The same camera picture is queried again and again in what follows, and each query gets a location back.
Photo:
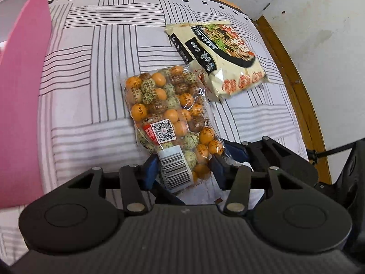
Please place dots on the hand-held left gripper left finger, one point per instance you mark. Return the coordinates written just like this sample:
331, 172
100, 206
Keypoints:
149, 171

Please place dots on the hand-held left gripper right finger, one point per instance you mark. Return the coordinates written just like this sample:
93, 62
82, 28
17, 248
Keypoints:
218, 171

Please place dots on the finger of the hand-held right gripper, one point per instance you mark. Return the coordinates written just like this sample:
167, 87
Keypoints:
235, 151

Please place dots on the clear bag of coloured balls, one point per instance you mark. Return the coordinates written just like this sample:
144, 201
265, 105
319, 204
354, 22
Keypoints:
165, 111

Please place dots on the pink rectangular box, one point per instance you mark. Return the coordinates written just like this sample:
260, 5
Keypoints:
22, 91

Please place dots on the cream noodle packet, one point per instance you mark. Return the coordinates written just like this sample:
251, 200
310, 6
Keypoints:
222, 60

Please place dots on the striped white cloth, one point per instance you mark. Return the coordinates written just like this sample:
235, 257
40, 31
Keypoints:
85, 91

